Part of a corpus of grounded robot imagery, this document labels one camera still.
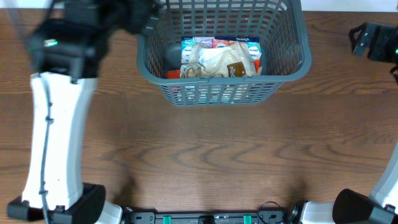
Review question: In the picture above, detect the orange cracker box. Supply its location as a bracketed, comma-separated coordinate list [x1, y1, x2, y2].
[165, 57, 261, 88]

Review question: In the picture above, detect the white snack pouch back side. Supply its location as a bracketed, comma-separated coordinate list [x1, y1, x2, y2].
[188, 42, 249, 77]

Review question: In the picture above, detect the Kleenex tissue multipack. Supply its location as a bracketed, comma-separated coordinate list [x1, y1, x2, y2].
[181, 36, 262, 63]

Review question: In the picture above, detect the Pantree snack pouch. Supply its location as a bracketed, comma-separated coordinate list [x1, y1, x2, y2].
[179, 42, 259, 78]

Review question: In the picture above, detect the teal wipes packet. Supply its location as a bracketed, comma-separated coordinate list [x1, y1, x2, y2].
[198, 85, 234, 105]

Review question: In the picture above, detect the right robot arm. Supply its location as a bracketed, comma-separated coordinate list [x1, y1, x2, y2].
[284, 22, 397, 224]

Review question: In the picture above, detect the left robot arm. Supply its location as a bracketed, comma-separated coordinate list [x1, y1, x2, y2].
[7, 0, 162, 223]

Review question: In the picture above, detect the grey plastic basket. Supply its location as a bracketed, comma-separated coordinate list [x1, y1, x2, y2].
[137, 0, 312, 106]

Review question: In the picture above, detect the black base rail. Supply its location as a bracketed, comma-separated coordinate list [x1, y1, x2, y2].
[125, 209, 287, 224]

